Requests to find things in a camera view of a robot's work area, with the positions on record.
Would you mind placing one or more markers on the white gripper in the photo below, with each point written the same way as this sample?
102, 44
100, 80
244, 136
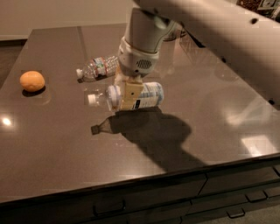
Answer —
136, 63

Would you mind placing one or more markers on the blue label plastic bottle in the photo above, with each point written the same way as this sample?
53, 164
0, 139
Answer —
111, 97

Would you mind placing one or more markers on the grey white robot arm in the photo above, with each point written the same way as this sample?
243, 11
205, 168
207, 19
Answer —
245, 41

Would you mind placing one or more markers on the clear plastic water bottle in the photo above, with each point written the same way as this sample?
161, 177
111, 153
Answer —
98, 68

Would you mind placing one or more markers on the orange fruit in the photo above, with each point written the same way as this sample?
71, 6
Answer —
32, 81

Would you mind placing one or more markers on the dark left drawer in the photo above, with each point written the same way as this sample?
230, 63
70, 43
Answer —
77, 206

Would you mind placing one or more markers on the dark drawer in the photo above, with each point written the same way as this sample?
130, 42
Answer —
237, 178
77, 206

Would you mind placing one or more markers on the dark right drawer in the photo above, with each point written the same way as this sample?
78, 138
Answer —
237, 178

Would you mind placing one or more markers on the dark box with snacks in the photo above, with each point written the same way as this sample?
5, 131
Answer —
262, 7

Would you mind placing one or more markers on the black left drawer handle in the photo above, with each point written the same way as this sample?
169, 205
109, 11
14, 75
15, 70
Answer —
108, 207

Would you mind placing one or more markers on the black drawer handle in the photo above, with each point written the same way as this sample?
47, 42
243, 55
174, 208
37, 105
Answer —
235, 213
257, 196
108, 207

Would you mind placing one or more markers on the black lower drawer handle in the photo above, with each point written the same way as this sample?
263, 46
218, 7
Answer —
235, 213

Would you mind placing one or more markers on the black right drawer handle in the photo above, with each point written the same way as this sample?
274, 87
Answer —
257, 196

